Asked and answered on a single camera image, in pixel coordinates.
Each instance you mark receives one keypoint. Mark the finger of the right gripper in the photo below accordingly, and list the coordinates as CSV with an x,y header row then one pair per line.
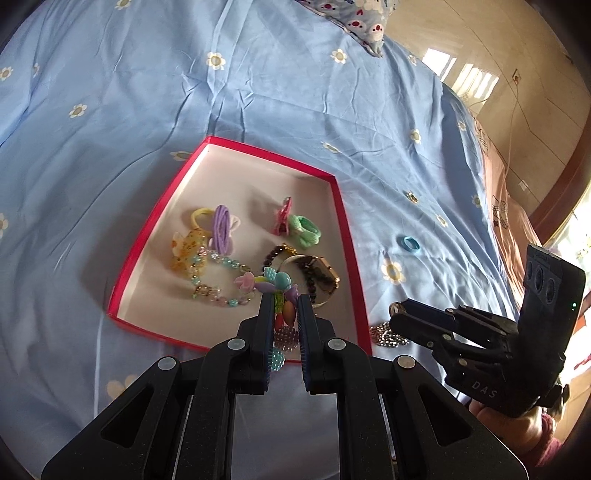
x,y
422,312
421,332

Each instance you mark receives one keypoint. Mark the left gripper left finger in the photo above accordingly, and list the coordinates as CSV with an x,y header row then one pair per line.
x,y
176,420

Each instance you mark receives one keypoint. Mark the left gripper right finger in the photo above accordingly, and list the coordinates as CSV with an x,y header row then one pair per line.
x,y
395,420

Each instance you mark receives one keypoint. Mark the pink hair clip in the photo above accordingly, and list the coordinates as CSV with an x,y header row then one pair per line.
x,y
281,225

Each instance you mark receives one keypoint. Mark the yellow floral hair claw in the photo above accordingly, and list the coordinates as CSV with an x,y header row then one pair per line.
x,y
189,253

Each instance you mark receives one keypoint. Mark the yellow bangle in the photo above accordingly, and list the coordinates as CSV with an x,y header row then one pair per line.
x,y
202,218

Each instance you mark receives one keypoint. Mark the red sleeve forearm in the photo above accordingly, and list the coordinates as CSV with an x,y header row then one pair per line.
x,y
546,448

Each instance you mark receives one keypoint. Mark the person's right hand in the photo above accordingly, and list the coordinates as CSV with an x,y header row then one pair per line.
x,y
521,435

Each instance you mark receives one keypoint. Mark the orange cartoon blanket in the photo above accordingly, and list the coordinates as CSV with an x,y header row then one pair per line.
x,y
512,227

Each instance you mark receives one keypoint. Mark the red shallow cardboard box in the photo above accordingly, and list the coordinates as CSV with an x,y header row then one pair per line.
x,y
152,298

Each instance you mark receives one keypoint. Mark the blue cartoon print pillow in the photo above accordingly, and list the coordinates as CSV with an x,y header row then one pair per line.
x,y
364,20

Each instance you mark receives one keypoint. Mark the blue floral bed sheet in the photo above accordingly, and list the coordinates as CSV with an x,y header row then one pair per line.
x,y
102,102

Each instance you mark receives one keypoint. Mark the wooden door frame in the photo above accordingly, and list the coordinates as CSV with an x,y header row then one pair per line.
x,y
555,209

